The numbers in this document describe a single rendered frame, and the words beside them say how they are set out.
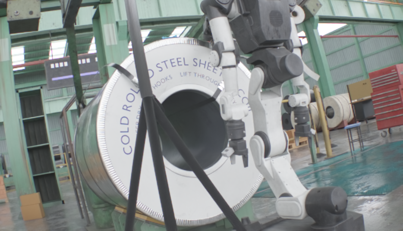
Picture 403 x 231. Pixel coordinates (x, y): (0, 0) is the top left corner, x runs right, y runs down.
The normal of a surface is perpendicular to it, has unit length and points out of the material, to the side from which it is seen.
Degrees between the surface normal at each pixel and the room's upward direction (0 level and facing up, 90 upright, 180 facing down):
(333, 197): 65
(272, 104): 100
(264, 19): 105
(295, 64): 90
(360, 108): 90
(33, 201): 90
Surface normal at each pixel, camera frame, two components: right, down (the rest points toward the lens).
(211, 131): -0.89, 0.07
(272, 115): 0.48, 0.00
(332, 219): -0.27, -0.01
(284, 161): 0.29, -0.63
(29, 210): 0.19, -0.12
